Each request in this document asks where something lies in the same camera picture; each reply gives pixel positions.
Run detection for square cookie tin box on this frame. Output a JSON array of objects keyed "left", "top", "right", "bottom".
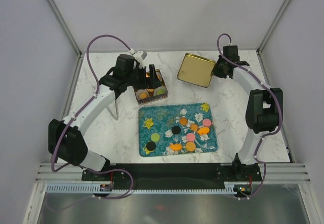
[{"left": 133, "top": 69, "right": 168, "bottom": 105}]

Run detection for pink sandwich cookie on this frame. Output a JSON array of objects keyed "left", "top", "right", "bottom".
[
  {"left": 202, "top": 119, "right": 212, "bottom": 127},
  {"left": 186, "top": 133, "right": 195, "bottom": 142}
]

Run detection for green round cookie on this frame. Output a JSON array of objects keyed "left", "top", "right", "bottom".
[
  {"left": 156, "top": 89, "right": 165, "bottom": 95},
  {"left": 151, "top": 133, "right": 160, "bottom": 142}
]

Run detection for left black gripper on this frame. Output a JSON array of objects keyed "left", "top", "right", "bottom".
[{"left": 125, "top": 65, "right": 161, "bottom": 90}]

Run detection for white paper cup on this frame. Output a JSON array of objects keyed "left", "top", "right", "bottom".
[
  {"left": 154, "top": 86, "right": 166, "bottom": 96},
  {"left": 156, "top": 72, "right": 162, "bottom": 81},
  {"left": 136, "top": 90, "right": 149, "bottom": 100}
]

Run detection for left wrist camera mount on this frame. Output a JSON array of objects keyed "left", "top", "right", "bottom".
[{"left": 129, "top": 49, "right": 147, "bottom": 62}]

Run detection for white slotted cable duct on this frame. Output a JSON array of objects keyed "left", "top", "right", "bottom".
[{"left": 46, "top": 182, "right": 252, "bottom": 195}]

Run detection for orange dotted round cookie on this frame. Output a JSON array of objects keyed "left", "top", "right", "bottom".
[{"left": 186, "top": 141, "right": 196, "bottom": 152}]

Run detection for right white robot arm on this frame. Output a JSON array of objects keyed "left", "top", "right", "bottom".
[{"left": 213, "top": 45, "right": 283, "bottom": 181}]

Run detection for purple cable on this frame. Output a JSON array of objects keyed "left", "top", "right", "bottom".
[
  {"left": 50, "top": 34, "right": 135, "bottom": 173},
  {"left": 217, "top": 33, "right": 284, "bottom": 159}
]

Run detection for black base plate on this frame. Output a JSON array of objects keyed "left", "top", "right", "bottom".
[{"left": 82, "top": 162, "right": 262, "bottom": 191}]

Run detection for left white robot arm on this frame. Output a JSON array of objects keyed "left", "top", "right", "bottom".
[{"left": 48, "top": 51, "right": 148, "bottom": 180}]

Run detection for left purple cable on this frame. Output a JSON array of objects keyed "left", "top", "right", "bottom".
[{"left": 50, "top": 34, "right": 135, "bottom": 173}]

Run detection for black sandwich cookie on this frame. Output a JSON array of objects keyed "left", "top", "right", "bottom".
[
  {"left": 146, "top": 141, "right": 156, "bottom": 152},
  {"left": 171, "top": 126, "right": 181, "bottom": 135}
]

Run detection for metal serving tongs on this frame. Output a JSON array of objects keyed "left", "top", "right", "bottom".
[{"left": 106, "top": 100, "right": 118, "bottom": 121}]

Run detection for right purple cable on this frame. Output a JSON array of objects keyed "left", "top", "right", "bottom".
[{"left": 217, "top": 33, "right": 284, "bottom": 159}]

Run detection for orange fish cookie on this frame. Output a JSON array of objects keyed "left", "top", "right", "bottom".
[
  {"left": 169, "top": 143, "right": 183, "bottom": 152},
  {"left": 197, "top": 127, "right": 210, "bottom": 135}
]

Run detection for orange chip cookie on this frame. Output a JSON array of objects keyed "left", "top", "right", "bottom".
[{"left": 179, "top": 117, "right": 188, "bottom": 126}]

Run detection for orange swirl cookie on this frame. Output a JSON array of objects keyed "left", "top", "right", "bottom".
[{"left": 190, "top": 123, "right": 199, "bottom": 131}]

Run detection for gold tin lid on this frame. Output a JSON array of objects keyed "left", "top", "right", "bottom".
[{"left": 177, "top": 53, "right": 216, "bottom": 88}]

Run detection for teal floral tray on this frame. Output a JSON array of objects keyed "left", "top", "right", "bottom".
[{"left": 138, "top": 102, "right": 218, "bottom": 157}]

